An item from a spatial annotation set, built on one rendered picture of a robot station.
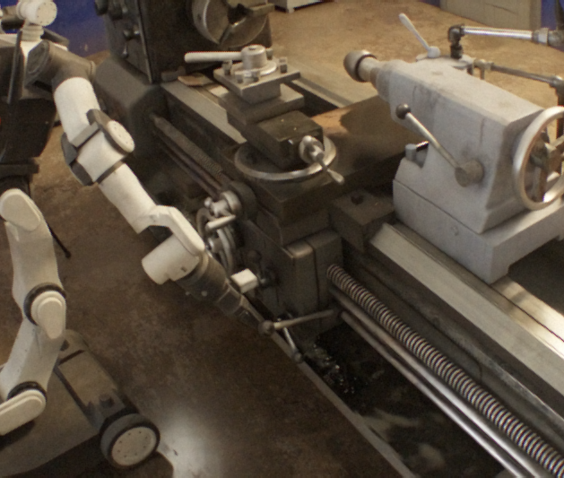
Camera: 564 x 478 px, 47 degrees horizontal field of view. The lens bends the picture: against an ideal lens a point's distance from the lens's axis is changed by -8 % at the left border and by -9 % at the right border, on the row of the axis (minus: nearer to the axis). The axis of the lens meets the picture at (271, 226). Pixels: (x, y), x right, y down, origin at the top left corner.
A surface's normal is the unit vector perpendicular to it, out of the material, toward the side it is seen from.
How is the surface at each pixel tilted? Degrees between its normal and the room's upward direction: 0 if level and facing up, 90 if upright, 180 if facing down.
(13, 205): 90
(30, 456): 0
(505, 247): 90
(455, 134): 76
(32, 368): 90
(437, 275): 36
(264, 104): 0
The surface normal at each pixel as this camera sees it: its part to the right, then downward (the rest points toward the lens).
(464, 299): -0.59, -0.45
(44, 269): 0.61, 0.39
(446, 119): -0.87, 0.25
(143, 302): -0.11, -0.82
